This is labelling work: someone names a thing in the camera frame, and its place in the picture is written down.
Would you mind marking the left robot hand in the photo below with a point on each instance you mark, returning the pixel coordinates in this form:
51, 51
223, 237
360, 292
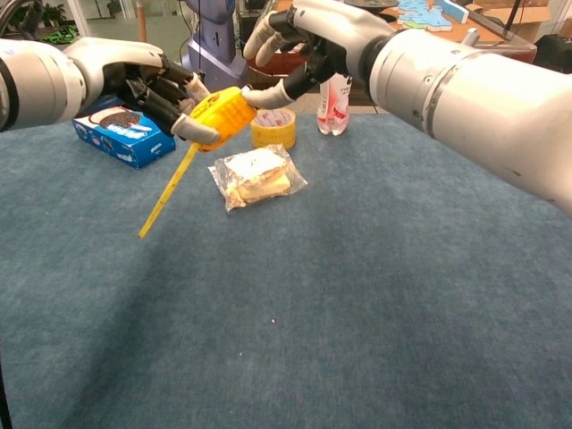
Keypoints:
134, 76

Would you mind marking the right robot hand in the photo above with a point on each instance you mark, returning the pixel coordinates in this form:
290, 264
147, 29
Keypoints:
313, 40

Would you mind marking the yellow tape measure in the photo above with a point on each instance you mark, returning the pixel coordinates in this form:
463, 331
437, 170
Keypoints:
214, 120

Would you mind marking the purple robot base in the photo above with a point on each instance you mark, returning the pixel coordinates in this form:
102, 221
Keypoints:
213, 49

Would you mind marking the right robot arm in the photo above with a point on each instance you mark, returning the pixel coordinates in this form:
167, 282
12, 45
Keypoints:
473, 98

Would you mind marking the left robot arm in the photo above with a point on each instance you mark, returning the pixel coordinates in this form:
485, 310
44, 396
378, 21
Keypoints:
36, 80

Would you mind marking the yellow packing tape roll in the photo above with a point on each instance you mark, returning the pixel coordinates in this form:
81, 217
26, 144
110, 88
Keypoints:
273, 128

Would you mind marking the wooden pole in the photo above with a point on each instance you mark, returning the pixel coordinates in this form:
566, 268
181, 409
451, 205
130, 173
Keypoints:
142, 22

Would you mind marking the blue cookie box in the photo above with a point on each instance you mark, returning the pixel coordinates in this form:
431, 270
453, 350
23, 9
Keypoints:
121, 133

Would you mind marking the clear pink-label drink bottle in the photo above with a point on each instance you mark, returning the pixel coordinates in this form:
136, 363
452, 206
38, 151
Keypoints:
333, 107

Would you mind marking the green potted plants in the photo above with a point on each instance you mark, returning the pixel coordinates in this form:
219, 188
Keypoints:
49, 13

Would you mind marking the bagged sandwich bread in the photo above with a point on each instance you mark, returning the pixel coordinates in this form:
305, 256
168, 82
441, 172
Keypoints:
257, 175

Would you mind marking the blue mahjong tile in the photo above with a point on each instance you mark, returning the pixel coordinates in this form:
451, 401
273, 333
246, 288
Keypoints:
470, 36

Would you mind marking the brown mahjong table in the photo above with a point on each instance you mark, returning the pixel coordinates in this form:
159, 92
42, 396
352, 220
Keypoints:
491, 27

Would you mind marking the cardboard box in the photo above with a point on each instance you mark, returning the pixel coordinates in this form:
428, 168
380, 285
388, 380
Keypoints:
525, 15

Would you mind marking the blue table cloth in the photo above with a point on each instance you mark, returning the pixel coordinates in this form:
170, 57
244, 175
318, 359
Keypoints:
313, 290

